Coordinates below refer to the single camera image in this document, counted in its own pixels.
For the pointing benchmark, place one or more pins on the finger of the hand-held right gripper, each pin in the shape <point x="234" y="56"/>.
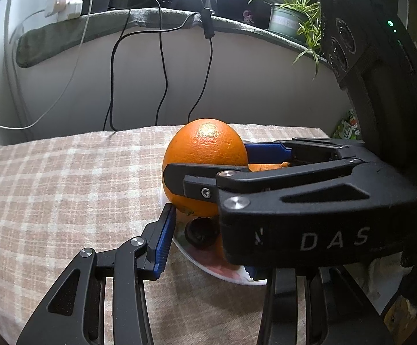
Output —
<point x="262" y="151"/>
<point x="258" y="187"/>

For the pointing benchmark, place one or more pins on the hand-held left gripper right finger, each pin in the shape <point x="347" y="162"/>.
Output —
<point x="283" y="294"/>

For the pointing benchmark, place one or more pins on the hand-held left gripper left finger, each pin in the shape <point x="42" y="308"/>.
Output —
<point x="165" y="239"/>

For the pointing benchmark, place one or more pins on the large orange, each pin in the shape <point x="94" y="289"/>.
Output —
<point x="266" y="167"/>

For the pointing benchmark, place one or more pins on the dark plum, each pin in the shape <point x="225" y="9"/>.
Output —
<point x="201" y="233"/>

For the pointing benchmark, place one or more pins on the floral white plate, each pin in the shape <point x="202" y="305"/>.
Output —
<point x="201" y="261"/>

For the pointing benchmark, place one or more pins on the medium orange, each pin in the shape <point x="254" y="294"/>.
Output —
<point x="204" y="143"/>

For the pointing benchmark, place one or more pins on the green snack packet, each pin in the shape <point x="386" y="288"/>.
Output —
<point x="348" y="127"/>

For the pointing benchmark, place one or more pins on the checked pink tablecloth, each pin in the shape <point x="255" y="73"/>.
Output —
<point x="68" y="187"/>

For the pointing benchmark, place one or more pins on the potted spider plant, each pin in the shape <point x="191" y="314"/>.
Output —
<point x="287" y="19"/>

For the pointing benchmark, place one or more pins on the small purple flower ornament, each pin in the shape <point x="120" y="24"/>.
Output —
<point x="249" y="17"/>

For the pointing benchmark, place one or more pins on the black power adapter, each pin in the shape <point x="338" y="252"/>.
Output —
<point x="95" y="4"/>

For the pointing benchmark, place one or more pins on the white power strip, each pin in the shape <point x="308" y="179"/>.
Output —
<point x="63" y="5"/>

